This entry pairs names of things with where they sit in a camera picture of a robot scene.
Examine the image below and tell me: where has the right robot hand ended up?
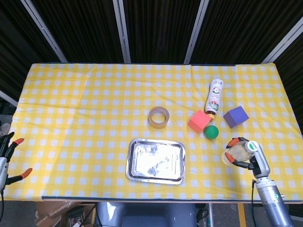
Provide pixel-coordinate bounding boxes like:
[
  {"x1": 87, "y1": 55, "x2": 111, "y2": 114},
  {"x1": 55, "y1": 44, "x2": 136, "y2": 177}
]
[{"x1": 224, "y1": 137, "x2": 270, "y2": 178}]

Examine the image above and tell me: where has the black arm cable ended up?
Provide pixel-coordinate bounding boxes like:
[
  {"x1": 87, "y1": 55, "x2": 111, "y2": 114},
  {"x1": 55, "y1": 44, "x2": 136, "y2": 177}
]
[
  {"x1": 250, "y1": 179, "x2": 258, "y2": 227},
  {"x1": 0, "y1": 189, "x2": 6, "y2": 227}
]

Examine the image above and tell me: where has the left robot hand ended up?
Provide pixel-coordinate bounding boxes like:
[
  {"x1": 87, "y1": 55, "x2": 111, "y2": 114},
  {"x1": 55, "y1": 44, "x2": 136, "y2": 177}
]
[{"x1": 0, "y1": 131, "x2": 33, "y2": 191}]

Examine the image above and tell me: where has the green ball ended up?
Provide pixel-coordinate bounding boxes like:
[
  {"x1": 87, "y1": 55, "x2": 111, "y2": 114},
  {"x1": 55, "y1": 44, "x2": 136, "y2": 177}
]
[{"x1": 204, "y1": 125, "x2": 219, "y2": 140}]

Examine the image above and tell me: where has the rectangular metal tray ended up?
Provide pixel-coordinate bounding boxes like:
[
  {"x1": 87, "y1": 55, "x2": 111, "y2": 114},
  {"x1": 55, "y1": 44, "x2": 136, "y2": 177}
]
[{"x1": 125, "y1": 138, "x2": 186, "y2": 185}]

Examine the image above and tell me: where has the purple foam cube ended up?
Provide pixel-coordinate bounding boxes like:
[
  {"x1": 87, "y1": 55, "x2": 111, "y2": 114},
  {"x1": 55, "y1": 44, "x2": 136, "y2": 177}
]
[{"x1": 223, "y1": 105, "x2": 250, "y2": 129}]

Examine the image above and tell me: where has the clear plastic bottle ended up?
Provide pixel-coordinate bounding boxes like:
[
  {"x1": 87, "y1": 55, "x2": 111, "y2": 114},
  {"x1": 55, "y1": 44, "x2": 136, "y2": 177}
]
[{"x1": 222, "y1": 140, "x2": 258, "y2": 166}]

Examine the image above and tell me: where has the orange foam cube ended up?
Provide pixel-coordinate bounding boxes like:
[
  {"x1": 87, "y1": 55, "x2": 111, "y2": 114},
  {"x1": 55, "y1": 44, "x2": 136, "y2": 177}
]
[{"x1": 187, "y1": 109, "x2": 212, "y2": 134}]

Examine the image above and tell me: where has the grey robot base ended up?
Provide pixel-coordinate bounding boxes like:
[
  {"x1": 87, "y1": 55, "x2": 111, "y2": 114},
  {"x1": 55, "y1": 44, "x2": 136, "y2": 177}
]
[{"x1": 96, "y1": 202, "x2": 197, "y2": 227}]

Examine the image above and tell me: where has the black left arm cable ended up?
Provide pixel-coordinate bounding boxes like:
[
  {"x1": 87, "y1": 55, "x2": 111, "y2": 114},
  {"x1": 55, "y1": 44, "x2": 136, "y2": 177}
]
[{"x1": 0, "y1": 189, "x2": 6, "y2": 227}]

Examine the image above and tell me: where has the brown cardboard box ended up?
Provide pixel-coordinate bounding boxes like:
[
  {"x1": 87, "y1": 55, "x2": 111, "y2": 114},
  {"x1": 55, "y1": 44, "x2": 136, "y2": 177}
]
[{"x1": 35, "y1": 201, "x2": 95, "y2": 227}]

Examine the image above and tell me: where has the clear yellowish tape roll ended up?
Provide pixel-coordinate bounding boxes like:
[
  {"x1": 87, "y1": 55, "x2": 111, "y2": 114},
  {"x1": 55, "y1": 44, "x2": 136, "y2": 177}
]
[{"x1": 148, "y1": 106, "x2": 169, "y2": 130}]

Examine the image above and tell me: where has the yellow white checked tablecloth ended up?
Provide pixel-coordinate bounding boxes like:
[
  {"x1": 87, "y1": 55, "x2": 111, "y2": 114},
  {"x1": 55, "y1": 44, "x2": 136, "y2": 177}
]
[{"x1": 4, "y1": 62, "x2": 303, "y2": 201}]

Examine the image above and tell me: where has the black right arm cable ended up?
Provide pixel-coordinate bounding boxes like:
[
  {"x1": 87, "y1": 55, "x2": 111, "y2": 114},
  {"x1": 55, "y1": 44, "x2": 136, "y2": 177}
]
[{"x1": 250, "y1": 179, "x2": 258, "y2": 227}]

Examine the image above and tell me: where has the white labelled drink bottle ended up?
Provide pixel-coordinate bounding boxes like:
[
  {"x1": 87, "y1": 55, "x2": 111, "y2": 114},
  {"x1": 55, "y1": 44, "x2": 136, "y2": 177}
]
[{"x1": 205, "y1": 79, "x2": 224, "y2": 119}]

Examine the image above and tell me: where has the white metal partition post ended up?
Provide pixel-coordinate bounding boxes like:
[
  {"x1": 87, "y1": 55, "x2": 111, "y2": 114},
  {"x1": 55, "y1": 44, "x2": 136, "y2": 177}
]
[
  {"x1": 184, "y1": 0, "x2": 210, "y2": 64},
  {"x1": 0, "y1": 89, "x2": 18, "y2": 107},
  {"x1": 262, "y1": 16, "x2": 303, "y2": 64},
  {"x1": 113, "y1": 0, "x2": 131, "y2": 63},
  {"x1": 20, "y1": 0, "x2": 68, "y2": 62}
]

